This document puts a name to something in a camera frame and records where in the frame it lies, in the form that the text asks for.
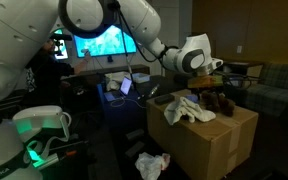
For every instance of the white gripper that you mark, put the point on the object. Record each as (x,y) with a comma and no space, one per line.
(205,81)

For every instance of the brown plush toy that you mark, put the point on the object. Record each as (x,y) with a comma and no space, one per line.
(218,103)

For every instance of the white towel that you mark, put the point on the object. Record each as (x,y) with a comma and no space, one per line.
(185,107)

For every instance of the white plastic bag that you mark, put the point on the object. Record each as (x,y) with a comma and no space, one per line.
(150,167)

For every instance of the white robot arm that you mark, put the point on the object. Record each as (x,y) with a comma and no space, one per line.
(26,24)

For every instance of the cardboard box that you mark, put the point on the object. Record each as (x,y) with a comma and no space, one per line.
(204,151)

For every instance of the black block near box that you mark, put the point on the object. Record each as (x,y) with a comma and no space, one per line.
(135,134)

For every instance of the black rectangular case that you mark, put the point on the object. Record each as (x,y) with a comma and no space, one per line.
(164,99)

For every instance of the dark wooden shelf unit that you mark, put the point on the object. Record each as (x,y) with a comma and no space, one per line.
(248,68)

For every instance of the small laptop on table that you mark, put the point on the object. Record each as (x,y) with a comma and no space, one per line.
(121,93)

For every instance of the green plaid sofa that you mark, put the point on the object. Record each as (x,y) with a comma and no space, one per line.
(270,94)

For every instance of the black block front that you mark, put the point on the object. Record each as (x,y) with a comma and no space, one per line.
(134,149)

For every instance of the person in black shirt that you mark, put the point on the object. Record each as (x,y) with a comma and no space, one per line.
(46,75)

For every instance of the wall monitor screen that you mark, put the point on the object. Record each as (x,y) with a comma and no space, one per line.
(112,42)

